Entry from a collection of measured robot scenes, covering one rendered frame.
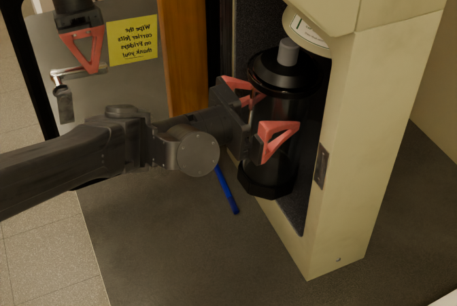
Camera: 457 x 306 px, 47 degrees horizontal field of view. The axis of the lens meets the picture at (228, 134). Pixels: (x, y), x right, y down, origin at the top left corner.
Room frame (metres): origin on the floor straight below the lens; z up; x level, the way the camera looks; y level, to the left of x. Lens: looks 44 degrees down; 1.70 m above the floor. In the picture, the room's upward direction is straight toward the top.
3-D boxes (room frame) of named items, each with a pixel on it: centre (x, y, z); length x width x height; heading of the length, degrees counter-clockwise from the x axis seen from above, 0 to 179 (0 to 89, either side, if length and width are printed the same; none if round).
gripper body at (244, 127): (0.54, 0.02, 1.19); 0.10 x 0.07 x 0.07; 27
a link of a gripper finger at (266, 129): (0.55, -0.05, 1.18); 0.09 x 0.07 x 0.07; 117
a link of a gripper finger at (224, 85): (0.61, -0.02, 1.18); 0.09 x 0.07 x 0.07; 118
